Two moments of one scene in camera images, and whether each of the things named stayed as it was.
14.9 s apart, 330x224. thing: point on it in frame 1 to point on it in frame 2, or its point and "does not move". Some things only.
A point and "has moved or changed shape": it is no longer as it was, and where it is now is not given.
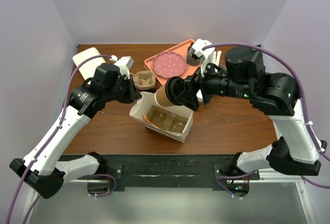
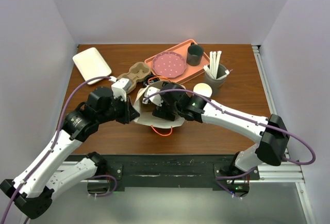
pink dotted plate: (169, 64) does not move
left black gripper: (133, 94) to (130, 113)
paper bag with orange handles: (174, 122) has moved or changed shape
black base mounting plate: (171, 171) does not move
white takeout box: (87, 69) does not move
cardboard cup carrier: (144, 80) to (138, 71)
